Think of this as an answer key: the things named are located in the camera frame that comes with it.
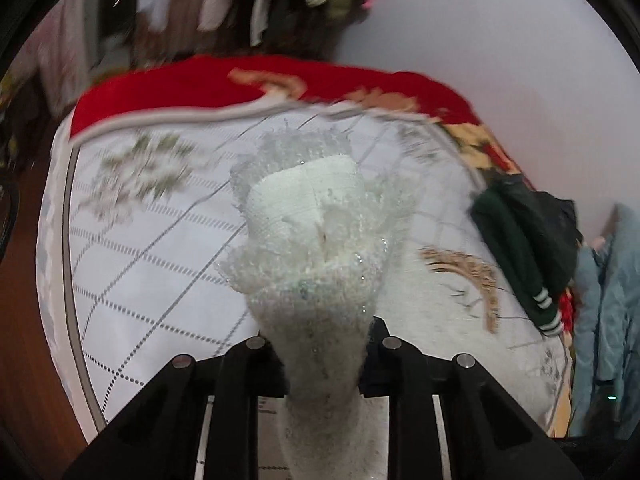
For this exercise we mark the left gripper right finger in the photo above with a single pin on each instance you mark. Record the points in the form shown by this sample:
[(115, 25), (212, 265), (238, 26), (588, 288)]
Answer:
[(452, 419)]

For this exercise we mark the white fuzzy sweater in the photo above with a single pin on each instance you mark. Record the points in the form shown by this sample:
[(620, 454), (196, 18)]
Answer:
[(321, 240)]

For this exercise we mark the floral red-bordered bed sheet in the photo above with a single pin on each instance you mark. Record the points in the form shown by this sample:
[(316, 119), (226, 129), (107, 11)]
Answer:
[(138, 212)]

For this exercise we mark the black folded jacket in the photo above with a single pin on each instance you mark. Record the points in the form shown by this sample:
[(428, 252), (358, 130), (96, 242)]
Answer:
[(550, 226)]

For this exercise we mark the dark green striped sweater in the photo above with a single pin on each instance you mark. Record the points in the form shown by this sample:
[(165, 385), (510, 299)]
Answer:
[(510, 249)]

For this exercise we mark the pink curtain fabric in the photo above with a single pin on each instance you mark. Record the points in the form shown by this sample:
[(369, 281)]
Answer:
[(58, 48)]

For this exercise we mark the light blue jacket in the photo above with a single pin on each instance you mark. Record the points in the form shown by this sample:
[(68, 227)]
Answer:
[(605, 392)]

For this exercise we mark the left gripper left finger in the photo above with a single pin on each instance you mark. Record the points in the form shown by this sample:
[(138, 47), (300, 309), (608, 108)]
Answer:
[(192, 420)]

